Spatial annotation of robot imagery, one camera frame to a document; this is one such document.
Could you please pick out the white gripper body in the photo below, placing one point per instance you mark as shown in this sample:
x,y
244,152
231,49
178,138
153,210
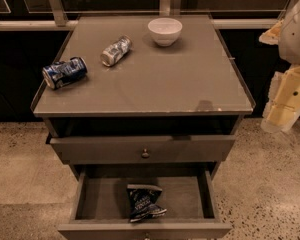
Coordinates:
x,y
296,37

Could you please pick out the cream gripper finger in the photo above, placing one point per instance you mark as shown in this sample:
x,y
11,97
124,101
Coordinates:
x,y
272,35
283,107

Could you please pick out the blue chip bag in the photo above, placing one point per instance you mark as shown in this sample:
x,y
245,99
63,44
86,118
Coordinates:
x,y
143,198

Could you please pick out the grey drawer cabinet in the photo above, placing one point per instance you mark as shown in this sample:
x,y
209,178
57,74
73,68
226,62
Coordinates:
x,y
189,88

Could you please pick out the round brass drawer knob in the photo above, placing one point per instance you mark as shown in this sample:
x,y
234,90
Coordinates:
x,y
145,154

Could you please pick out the grey top drawer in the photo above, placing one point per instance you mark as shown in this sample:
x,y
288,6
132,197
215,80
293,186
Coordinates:
x,y
128,150

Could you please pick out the grey open middle drawer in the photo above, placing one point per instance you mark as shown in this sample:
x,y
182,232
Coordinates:
x,y
101,207

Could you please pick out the white ceramic bowl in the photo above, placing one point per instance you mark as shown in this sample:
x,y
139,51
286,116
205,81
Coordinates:
x,y
165,31

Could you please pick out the silver soda can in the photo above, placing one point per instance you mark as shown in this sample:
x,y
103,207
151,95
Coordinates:
x,y
113,53

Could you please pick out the blue soda can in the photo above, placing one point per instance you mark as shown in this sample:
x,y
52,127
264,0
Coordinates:
x,y
62,73

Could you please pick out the metal window railing frame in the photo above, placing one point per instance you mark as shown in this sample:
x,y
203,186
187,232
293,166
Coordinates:
x,y
51,25

